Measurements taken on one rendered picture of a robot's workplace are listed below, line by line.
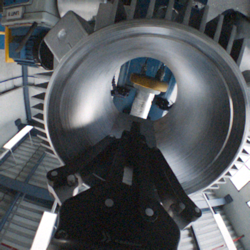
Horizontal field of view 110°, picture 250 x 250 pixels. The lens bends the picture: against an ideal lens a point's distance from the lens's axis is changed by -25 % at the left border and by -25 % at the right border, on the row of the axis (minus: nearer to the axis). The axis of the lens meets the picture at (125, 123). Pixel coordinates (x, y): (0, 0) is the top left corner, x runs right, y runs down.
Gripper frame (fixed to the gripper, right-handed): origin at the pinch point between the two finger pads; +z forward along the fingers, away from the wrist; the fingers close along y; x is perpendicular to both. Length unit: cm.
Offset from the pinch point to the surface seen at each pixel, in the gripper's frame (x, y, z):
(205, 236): -387, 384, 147
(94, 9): 29.1, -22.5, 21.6
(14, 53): 10, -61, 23
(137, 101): -0.2, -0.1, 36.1
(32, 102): -219, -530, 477
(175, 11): 46, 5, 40
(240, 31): 35.9, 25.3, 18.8
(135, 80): 8.8, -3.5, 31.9
